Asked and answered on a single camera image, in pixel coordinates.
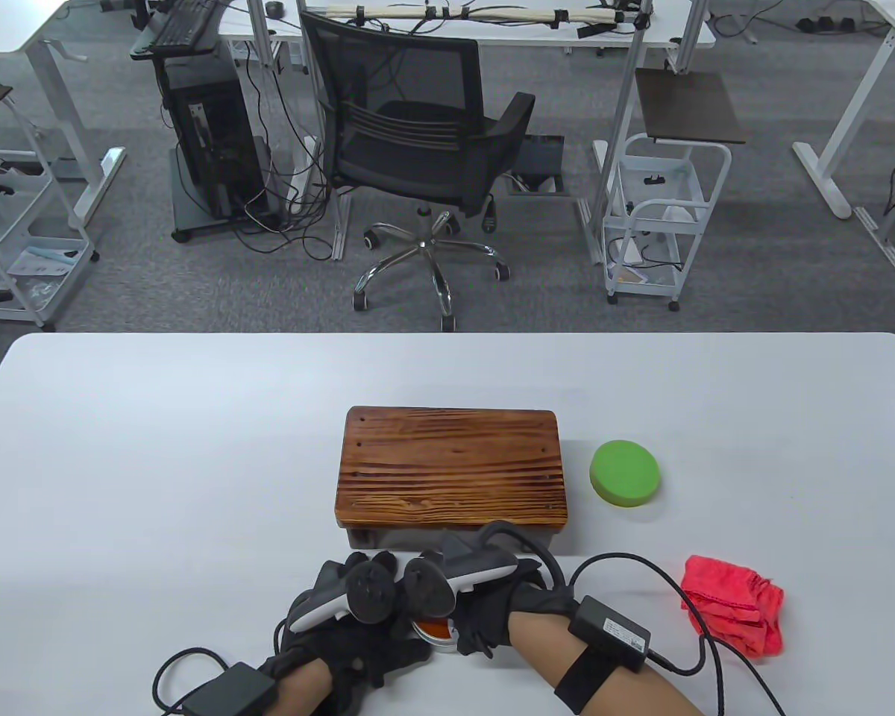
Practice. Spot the person's right hand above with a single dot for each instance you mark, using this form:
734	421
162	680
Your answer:
492	608

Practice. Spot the person's left hand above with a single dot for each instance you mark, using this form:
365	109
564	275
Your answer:
373	656

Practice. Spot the round metal tin lid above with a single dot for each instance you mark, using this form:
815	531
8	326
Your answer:
436	632

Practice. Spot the brown wooden stool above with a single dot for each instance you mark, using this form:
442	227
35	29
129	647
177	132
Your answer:
451	462

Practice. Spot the green round sponge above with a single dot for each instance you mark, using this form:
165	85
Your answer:
625	473

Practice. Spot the red cloth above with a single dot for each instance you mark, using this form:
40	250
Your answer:
731	604

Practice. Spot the person's right forearm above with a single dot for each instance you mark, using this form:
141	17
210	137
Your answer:
611	671

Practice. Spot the person's left forearm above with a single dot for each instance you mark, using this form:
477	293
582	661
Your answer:
309	690

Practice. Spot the black and white controller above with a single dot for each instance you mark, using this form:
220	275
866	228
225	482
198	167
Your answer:
426	585
373	593

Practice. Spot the white rolling cart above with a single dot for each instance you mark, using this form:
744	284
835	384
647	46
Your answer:
660	282
37	261

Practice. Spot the black floor socket box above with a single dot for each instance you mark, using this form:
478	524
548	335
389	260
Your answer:
541	156

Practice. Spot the black mesh office chair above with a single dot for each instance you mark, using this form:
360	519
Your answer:
418	149

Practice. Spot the white power strip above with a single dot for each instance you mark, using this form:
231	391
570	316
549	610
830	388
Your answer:
298	183

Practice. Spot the grey computer stand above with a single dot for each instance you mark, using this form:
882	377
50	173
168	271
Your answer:
190	209

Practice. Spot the black computer tower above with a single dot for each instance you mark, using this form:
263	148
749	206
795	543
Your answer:
216	142

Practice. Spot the white desk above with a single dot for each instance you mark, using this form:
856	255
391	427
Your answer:
861	101
15	22
492	33

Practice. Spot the beige rod bundle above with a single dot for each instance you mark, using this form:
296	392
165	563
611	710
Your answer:
492	13

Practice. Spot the black computer mouse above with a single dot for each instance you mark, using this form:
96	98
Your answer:
274	9

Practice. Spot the black keyboard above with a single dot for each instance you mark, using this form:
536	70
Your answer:
183	22

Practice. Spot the black power strip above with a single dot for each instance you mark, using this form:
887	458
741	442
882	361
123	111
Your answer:
824	24

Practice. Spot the aluminium frame post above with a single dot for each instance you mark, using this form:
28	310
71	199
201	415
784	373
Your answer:
337	224
619	112

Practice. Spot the aluminium floor rail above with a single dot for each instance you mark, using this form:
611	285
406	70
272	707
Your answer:
884	242

